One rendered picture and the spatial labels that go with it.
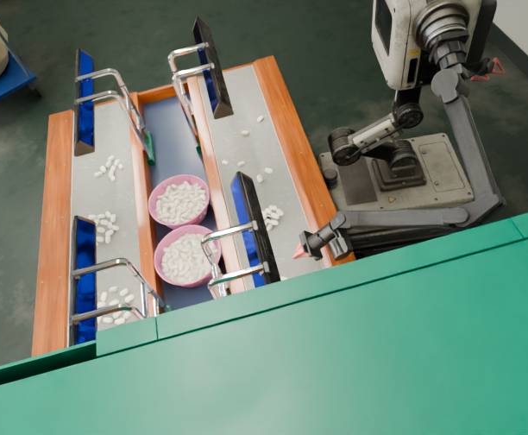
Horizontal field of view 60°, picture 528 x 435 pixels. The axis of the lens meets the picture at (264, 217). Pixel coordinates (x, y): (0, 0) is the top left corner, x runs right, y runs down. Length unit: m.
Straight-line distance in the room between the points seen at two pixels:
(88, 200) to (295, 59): 2.17
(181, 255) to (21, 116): 2.63
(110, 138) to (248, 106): 0.71
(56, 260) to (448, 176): 1.79
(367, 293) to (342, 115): 2.80
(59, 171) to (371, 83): 2.22
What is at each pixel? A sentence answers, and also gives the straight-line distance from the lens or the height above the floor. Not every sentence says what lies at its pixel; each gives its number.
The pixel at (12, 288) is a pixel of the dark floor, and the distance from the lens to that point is 3.14.
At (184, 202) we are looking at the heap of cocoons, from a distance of 1.99.
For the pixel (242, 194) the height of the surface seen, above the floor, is 1.11.
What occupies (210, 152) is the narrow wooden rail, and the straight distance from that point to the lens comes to 2.10.
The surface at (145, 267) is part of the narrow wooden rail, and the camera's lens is 1.84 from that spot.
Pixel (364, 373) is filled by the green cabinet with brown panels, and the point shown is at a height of 1.79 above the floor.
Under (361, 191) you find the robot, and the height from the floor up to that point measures 0.48.
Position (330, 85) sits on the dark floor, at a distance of 3.51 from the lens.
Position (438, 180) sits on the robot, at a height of 0.47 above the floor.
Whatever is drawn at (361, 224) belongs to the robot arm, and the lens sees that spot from 1.47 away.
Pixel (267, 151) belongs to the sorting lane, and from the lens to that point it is 2.08.
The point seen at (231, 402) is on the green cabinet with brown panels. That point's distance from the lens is 0.49.
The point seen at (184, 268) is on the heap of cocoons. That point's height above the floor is 0.72.
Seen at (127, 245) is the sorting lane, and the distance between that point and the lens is 1.96.
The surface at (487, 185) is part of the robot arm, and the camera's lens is 1.34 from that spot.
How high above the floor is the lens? 2.26
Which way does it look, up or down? 55 degrees down
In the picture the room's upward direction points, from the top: 14 degrees counter-clockwise
